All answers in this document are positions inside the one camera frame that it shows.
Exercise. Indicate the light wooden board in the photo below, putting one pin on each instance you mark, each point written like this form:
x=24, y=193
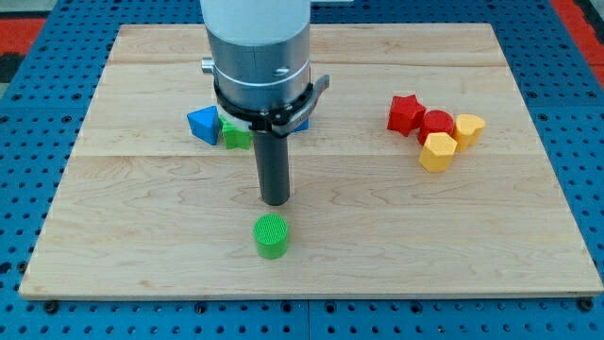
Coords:
x=145, y=211

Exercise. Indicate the yellow heart block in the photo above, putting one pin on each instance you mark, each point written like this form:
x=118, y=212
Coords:
x=467, y=130

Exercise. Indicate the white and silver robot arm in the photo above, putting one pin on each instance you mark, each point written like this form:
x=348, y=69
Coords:
x=260, y=50

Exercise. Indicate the red star block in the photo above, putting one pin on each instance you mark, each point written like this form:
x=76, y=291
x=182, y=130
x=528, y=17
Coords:
x=406, y=114

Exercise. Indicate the yellow hexagon block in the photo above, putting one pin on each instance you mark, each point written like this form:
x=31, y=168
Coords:
x=438, y=151

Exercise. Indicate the green star block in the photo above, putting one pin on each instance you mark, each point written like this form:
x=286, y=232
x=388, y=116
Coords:
x=235, y=134

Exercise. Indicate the blue triangle block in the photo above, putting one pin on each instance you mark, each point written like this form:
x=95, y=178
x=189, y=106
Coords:
x=205, y=124

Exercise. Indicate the blue cube block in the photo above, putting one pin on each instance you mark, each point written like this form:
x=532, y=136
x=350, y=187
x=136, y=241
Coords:
x=303, y=126

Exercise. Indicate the red cylinder block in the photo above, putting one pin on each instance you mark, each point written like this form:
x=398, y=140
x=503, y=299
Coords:
x=435, y=121

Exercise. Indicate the green cylinder block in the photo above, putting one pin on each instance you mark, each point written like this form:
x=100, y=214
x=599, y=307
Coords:
x=271, y=234

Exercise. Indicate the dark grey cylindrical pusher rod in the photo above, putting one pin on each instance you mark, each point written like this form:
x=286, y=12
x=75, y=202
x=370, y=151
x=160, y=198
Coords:
x=272, y=162

